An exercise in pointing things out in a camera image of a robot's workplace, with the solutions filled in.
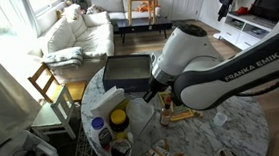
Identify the red object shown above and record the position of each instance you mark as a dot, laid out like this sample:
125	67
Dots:
242	10

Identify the white curtain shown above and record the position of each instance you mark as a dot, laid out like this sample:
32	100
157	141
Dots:
0	99

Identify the small clear measuring cup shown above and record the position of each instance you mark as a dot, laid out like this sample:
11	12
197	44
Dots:
220	119

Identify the white napkin stack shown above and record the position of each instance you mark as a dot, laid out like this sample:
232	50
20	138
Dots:
106	102

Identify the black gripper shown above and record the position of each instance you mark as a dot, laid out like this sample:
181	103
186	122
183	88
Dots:
157	86

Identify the orange toy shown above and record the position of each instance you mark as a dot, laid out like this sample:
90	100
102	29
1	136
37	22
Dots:
145	6

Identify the white sofa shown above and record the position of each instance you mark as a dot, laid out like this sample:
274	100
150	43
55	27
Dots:
89	38

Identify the grey folded blanket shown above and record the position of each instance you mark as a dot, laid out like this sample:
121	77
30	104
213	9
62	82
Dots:
62	57

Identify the hot sauce bottle red cap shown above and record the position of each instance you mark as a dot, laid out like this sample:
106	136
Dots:
165	114

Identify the dark blue cardboard box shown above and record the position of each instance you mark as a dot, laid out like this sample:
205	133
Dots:
127	69

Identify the yellow packet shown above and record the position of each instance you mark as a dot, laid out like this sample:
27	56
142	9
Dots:
125	105

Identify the brown wooden chair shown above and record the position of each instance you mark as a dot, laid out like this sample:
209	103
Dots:
44	78

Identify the dark patterned rug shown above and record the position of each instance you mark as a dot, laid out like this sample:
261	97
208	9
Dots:
82	152

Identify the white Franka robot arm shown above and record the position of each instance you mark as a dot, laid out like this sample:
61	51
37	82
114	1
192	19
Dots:
213	79

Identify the grey doormat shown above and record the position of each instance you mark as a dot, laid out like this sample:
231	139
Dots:
180	25

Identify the small white chair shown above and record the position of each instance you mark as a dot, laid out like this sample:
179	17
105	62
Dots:
49	118

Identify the open dark glass jar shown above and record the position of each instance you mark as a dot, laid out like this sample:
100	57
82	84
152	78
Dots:
120	149

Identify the white door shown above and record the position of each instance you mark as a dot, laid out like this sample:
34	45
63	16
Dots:
187	0

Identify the cream patterned pillow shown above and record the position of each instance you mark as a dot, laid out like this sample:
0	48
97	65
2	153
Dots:
70	11

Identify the white loveseat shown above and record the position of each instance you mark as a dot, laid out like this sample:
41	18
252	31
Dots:
107	5

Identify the dark jar yellow lid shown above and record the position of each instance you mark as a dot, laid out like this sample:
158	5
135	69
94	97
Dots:
118	119

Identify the white TV stand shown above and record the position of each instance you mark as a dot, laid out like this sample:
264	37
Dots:
232	30

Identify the black coffee table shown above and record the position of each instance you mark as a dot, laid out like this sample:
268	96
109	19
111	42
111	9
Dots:
142	23

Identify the floral patterned pillow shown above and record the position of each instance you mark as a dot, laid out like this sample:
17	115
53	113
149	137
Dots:
94	8

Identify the white jar blue lid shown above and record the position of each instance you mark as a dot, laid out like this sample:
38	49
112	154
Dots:
100	133

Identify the orange snack bag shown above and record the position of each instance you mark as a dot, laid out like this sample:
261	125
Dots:
160	155

